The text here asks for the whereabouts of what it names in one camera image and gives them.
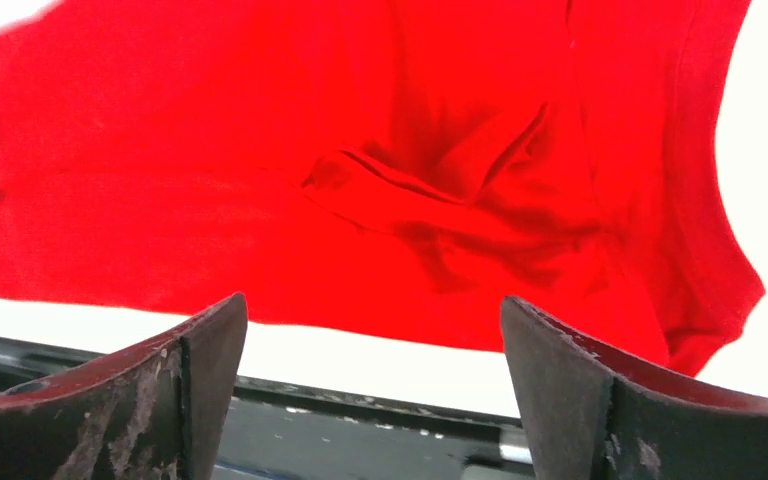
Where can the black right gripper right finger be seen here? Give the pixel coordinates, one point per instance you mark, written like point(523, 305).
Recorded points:
point(592, 411)

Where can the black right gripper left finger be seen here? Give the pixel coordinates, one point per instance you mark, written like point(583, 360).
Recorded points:
point(153, 410)

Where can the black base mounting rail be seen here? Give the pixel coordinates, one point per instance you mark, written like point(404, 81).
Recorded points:
point(282, 431)

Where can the red t-shirt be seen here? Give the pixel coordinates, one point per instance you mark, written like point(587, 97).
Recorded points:
point(390, 168)

